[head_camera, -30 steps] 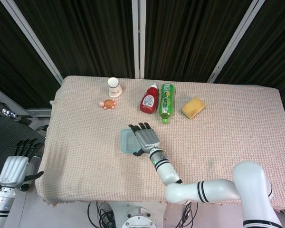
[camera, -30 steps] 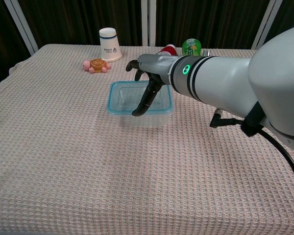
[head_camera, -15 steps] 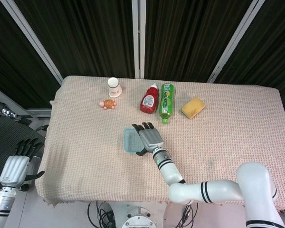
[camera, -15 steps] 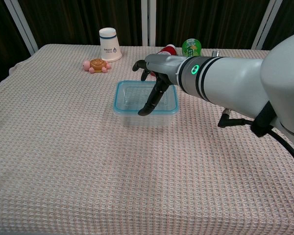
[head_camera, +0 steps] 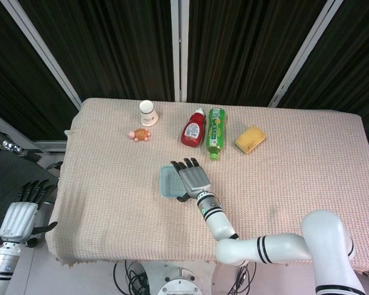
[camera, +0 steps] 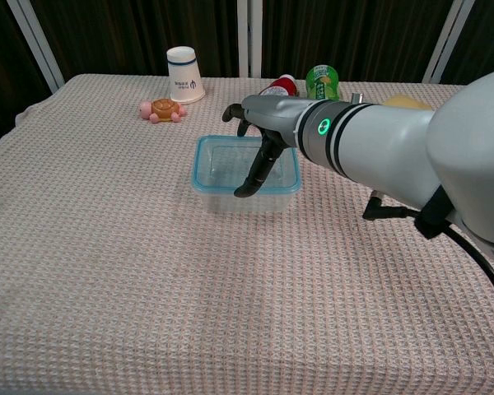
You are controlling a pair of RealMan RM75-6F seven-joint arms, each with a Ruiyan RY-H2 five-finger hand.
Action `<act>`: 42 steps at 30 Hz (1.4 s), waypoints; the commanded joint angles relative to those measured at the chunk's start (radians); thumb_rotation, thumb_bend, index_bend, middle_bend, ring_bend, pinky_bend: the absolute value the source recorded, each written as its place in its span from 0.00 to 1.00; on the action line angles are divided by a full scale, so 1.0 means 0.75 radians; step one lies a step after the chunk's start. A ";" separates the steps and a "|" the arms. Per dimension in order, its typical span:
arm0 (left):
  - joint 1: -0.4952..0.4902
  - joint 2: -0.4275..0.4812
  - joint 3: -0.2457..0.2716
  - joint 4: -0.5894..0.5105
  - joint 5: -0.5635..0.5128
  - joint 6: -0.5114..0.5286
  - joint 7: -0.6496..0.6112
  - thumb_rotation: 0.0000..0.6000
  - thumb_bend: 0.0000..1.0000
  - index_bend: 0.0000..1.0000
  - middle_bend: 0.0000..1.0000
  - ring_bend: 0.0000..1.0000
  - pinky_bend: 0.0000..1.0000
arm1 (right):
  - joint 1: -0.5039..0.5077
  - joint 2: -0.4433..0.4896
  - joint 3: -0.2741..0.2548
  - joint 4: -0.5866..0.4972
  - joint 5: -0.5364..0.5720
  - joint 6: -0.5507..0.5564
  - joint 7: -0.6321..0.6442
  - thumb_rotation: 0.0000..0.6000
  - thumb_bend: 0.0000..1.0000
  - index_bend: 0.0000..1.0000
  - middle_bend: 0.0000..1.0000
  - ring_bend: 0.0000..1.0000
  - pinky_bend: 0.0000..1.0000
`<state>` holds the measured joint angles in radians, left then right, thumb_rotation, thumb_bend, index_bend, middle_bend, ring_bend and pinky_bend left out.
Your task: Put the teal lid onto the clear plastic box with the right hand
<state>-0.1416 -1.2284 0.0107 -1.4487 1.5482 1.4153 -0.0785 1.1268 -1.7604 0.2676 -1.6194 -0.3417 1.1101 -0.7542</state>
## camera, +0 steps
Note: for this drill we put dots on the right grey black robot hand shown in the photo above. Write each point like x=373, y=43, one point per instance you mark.
x=271, y=119

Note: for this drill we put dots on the blue container lid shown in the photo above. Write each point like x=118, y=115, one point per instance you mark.
x=214, y=164

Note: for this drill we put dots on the clear plastic container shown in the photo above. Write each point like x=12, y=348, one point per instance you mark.
x=247, y=203

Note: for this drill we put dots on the red ketchup squeeze bottle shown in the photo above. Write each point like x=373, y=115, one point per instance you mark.
x=282, y=85

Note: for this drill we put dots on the green tea plastic bottle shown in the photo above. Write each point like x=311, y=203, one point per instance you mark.
x=322, y=84

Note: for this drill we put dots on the white paper cup blue print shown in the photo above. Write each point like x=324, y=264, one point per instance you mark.
x=184, y=78

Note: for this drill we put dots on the pink orange toy turtle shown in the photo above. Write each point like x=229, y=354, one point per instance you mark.
x=162, y=109

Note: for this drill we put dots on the yellow sponge green scourer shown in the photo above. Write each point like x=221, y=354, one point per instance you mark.
x=407, y=102

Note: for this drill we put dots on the white waffle-weave tablecloth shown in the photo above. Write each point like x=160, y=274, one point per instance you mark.
x=148, y=267

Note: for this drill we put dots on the white vertical frame post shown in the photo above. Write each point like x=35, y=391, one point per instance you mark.
x=249, y=37

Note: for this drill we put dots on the white slanted frame post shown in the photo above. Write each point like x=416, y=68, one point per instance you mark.
x=446, y=41
x=37, y=41

